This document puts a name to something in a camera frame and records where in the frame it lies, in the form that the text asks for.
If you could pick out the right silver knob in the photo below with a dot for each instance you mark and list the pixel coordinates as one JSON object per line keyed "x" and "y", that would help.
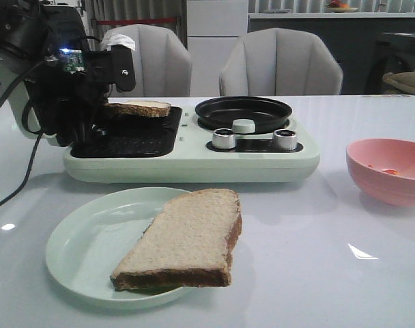
{"x": 284, "y": 139}

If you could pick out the beige chair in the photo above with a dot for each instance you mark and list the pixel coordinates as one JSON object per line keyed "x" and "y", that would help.
{"x": 162, "y": 65}
{"x": 280, "y": 62}

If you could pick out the left silver knob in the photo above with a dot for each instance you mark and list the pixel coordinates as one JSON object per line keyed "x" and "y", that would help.
{"x": 223, "y": 139}

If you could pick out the green breakfast maker base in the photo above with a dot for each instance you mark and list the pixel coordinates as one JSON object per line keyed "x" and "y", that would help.
{"x": 255, "y": 159}

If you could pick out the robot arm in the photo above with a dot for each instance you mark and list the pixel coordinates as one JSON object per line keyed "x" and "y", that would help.
{"x": 32, "y": 30}

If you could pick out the silver knob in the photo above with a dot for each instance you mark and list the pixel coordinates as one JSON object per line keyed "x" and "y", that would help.
{"x": 223, "y": 139}
{"x": 284, "y": 139}

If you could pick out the grey curtain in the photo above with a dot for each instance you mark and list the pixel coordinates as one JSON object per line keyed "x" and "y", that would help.
{"x": 133, "y": 10}

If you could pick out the shrimp pieces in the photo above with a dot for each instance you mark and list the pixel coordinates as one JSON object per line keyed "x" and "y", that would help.
{"x": 385, "y": 170}

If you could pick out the beige cushion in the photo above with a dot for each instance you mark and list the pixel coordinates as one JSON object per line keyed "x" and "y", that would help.
{"x": 403, "y": 82}

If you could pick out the pink bowl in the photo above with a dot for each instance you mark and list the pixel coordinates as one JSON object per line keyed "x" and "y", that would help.
{"x": 384, "y": 153}

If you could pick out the fruit plate on counter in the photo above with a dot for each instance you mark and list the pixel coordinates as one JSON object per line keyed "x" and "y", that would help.
{"x": 337, "y": 6}

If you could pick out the dark appliance at right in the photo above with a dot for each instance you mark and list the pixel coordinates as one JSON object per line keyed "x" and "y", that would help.
{"x": 393, "y": 53}

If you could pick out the light green plate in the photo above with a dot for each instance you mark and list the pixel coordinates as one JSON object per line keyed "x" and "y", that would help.
{"x": 89, "y": 243}

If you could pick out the bread slice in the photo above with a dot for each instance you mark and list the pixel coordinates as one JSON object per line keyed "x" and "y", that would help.
{"x": 189, "y": 243}
{"x": 143, "y": 108}

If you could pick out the right beige chair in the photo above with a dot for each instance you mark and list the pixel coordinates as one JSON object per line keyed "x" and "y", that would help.
{"x": 280, "y": 62}

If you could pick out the black round frying pan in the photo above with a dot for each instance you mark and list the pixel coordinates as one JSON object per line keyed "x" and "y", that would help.
{"x": 267, "y": 114}

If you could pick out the white refrigerator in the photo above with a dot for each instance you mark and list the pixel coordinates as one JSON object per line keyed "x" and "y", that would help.
{"x": 212, "y": 29}

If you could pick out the dark counter cabinet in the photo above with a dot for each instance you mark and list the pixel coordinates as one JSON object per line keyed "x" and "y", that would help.
{"x": 351, "y": 38}

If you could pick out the left beige chair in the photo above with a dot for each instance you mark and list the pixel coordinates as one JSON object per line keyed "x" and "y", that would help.
{"x": 162, "y": 65}

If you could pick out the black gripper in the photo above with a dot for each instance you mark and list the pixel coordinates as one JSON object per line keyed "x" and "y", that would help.
{"x": 68, "y": 93}

